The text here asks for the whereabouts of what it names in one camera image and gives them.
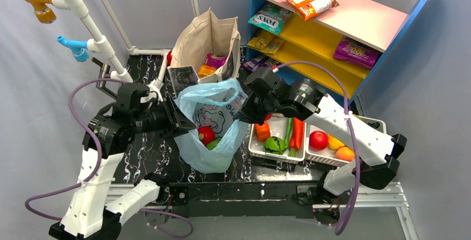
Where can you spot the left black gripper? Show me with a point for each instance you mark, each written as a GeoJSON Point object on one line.
{"type": "Point", "coordinates": [175, 112]}

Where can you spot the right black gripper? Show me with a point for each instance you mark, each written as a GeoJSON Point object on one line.
{"type": "Point", "coordinates": [255, 105]}

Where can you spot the light blue plastic bag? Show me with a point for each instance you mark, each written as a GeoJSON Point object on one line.
{"type": "Point", "coordinates": [213, 109]}

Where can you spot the purple grape candy bag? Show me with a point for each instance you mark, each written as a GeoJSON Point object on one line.
{"type": "Point", "coordinates": [215, 61]}

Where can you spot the beige canvas tote bag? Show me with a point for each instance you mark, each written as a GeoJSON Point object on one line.
{"type": "Point", "coordinates": [207, 34]}

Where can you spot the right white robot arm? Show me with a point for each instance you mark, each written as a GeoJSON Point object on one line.
{"type": "Point", "coordinates": [377, 163]}

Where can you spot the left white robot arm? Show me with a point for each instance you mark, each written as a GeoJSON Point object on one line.
{"type": "Point", "coordinates": [107, 137]}

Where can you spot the green Fox's candy bag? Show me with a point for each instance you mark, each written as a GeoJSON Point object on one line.
{"type": "Point", "coordinates": [271, 18]}

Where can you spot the purple bag lower shelf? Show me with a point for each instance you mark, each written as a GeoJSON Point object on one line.
{"type": "Point", "coordinates": [356, 53]}

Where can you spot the orange white snack bag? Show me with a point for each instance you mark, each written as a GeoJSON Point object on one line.
{"type": "Point", "coordinates": [308, 9]}

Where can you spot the white vegetable basket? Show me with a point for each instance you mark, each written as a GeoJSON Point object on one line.
{"type": "Point", "coordinates": [277, 123]}

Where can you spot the small purple snack packet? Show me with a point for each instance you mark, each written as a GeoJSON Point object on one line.
{"type": "Point", "coordinates": [260, 62]}

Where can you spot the orange carrot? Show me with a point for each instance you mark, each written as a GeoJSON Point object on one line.
{"type": "Point", "coordinates": [297, 134]}

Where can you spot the yellow snack packet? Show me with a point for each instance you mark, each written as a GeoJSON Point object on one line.
{"type": "Point", "coordinates": [266, 42]}

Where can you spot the red apple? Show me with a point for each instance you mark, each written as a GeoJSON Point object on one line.
{"type": "Point", "coordinates": [318, 140]}

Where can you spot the yellow pear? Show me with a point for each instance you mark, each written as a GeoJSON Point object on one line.
{"type": "Point", "coordinates": [334, 143]}

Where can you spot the white fruit basket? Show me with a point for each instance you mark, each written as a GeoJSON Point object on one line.
{"type": "Point", "coordinates": [327, 155]}

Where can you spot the orange peach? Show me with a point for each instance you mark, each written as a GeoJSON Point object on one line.
{"type": "Point", "coordinates": [345, 154]}

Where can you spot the colourful wooden shelf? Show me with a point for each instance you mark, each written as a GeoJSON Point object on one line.
{"type": "Point", "coordinates": [368, 22]}

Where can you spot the blue pipe hook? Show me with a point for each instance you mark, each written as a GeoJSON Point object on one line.
{"type": "Point", "coordinates": [79, 49]}

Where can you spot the white pipe rack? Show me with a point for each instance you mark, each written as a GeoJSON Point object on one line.
{"type": "Point", "coordinates": [145, 26]}

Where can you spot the orange pipe hook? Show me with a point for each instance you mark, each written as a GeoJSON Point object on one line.
{"type": "Point", "coordinates": [42, 11]}

